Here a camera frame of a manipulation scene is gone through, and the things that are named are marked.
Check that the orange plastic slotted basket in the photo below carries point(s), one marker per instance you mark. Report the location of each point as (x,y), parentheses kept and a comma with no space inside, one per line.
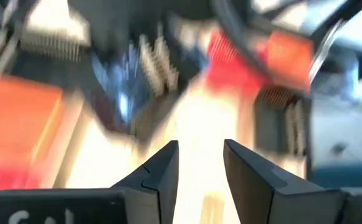
(289,59)
(15,115)

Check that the black plastic slotted basket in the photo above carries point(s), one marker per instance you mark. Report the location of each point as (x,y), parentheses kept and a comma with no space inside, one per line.
(268,130)
(53,46)
(115,81)

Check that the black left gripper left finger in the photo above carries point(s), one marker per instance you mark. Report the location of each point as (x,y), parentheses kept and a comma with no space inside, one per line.
(149,199)

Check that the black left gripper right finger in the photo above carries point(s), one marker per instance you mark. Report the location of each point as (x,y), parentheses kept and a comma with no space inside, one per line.
(261,199)

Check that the red plastic slotted basket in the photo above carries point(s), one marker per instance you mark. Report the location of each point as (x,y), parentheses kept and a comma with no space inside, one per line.
(227,71)
(0,177)

